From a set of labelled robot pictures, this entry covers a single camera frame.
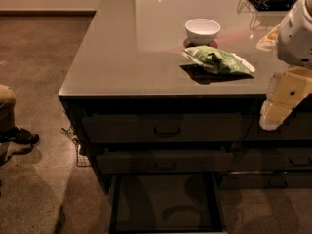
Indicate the wire rack on floor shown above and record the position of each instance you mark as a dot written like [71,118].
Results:
[82,160]

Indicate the top right drawer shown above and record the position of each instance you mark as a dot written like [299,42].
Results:
[298,126]

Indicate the dark drawer cabinet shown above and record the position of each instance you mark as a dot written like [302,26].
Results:
[130,62]

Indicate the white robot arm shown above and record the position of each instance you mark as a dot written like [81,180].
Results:
[292,39]

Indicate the middle left drawer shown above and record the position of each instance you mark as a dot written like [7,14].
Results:
[164,161]

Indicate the middle right drawer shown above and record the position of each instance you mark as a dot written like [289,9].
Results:
[272,159]

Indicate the top left drawer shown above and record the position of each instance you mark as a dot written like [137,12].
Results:
[161,128]

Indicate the black shoe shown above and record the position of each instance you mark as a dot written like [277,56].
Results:
[19,136]

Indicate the white ceramic bowl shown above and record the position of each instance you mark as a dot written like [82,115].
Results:
[202,31]

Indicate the green jalapeno chip bag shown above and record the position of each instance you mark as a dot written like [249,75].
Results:
[218,62]

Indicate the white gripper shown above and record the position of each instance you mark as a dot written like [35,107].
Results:
[296,38]

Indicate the clear plastic snack bag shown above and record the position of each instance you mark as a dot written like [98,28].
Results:
[269,41]

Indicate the open bottom drawer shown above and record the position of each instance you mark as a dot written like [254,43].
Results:
[165,204]

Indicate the bottom right drawer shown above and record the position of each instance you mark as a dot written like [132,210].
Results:
[265,180]

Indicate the person's leg khaki trousers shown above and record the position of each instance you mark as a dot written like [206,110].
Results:
[7,107]

